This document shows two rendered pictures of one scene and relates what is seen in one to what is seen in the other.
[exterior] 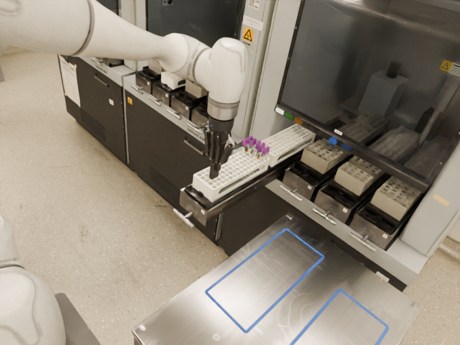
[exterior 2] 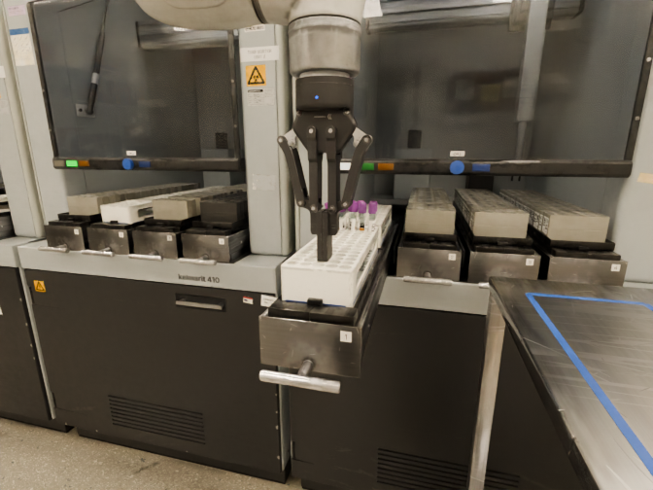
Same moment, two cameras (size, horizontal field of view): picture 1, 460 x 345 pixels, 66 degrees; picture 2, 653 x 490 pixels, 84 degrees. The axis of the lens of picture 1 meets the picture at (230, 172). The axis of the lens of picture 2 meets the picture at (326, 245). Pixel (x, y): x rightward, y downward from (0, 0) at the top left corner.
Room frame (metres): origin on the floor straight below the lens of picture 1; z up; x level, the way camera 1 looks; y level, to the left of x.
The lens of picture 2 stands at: (0.45, 0.25, 1.01)
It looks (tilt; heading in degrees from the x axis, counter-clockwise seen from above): 14 degrees down; 336
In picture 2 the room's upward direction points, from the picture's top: straight up
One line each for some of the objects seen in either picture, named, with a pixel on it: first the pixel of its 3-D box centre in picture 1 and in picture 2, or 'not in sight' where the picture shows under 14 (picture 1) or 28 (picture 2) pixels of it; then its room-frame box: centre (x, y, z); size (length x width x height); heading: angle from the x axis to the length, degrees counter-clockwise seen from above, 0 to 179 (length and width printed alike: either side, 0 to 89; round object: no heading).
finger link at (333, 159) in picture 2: (220, 148); (333, 170); (0.90, 0.04, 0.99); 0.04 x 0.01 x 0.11; 142
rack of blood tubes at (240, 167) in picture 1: (232, 172); (339, 260); (0.99, -0.01, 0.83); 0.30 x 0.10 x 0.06; 142
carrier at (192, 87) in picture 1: (194, 88); (172, 210); (1.57, 0.24, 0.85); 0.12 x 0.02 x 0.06; 52
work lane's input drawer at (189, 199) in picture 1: (254, 170); (353, 266); (1.09, -0.10, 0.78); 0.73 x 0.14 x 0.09; 142
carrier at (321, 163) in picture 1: (315, 160); (429, 222); (1.13, -0.32, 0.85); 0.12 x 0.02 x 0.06; 52
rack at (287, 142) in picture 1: (285, 144); (366, 225); (1.23, -0.21, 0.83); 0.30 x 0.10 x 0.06; 142
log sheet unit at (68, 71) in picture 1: (68, 80); not in sight; (2.23, 1.23, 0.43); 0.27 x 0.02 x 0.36; 52
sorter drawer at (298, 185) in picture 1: (339, 155); (427, 230); (1.31, -0.46, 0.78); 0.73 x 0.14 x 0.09; 142
